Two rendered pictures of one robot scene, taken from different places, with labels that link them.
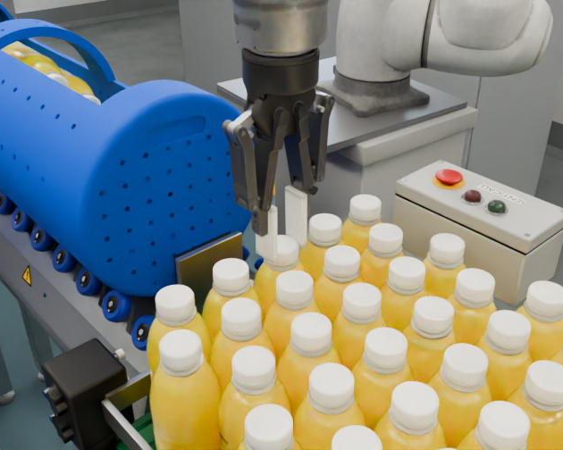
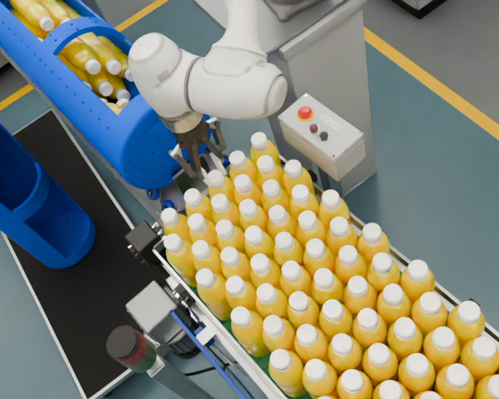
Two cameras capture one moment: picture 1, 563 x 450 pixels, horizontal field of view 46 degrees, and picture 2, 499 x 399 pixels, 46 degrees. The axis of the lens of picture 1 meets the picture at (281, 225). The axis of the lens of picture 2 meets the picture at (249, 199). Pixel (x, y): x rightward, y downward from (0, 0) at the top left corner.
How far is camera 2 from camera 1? 0.81 m
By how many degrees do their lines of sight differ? 29
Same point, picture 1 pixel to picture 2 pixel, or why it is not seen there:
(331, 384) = (228, 257)
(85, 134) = (114, 134)
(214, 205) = not seen: hidden behind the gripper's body
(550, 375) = (314, 246)
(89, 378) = (144, 242)
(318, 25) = (195, 119)
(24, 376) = not seen: hidden behind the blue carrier
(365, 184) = (291, 66)
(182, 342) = (172, 241)
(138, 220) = (150, 161)
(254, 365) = (199, 250)
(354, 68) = not seen: outside the picture
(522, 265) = (334, 168)
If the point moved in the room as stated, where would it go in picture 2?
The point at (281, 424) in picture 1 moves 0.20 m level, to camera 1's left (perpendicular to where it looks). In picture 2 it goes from (208, 277) to (123, 283)
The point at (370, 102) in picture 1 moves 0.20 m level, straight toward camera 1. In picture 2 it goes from (287, 9) to (279, 60)
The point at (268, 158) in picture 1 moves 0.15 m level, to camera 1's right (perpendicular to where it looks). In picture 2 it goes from (193, 157) to (259, 150)
